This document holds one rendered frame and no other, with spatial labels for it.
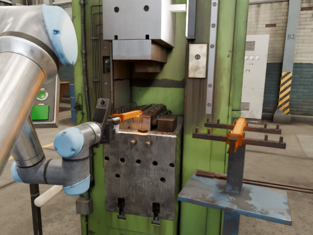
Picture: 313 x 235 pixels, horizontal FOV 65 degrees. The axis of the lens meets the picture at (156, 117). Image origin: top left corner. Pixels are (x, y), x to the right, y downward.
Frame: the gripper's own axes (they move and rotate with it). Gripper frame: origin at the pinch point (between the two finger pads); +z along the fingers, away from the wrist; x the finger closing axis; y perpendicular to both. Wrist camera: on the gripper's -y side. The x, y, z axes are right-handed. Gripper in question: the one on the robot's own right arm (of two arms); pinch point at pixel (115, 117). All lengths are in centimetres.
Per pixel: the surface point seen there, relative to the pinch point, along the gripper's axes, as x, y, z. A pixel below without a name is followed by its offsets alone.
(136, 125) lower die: 0.2, 7.9, 27.6
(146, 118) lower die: 5.7, 4.2, 27.4
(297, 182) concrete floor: 137, 96, 203
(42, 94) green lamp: -45.5, -7.2, 15.6
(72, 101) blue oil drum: -278, 36, 416
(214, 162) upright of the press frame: 40, 29, 43
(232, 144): 44.0, 3.0, -18.0
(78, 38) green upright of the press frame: -39, -38, 40
